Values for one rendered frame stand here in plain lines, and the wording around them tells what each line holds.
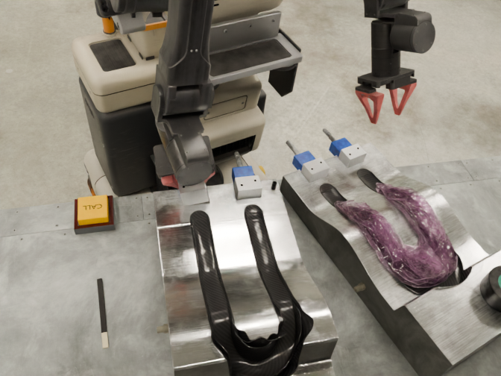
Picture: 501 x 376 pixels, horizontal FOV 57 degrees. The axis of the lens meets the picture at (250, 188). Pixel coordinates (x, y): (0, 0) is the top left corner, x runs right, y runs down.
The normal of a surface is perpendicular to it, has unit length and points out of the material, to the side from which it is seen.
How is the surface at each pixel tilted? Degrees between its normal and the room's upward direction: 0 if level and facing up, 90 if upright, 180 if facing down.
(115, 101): 90
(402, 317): 90
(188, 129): 9
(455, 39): 0
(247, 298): 28
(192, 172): 97
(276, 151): 0
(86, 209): 0
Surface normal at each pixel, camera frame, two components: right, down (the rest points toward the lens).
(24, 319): 0.10, -0.64
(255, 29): 0.49, 0.70
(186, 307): -0.02, -0.92
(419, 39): 0.48, 0.35
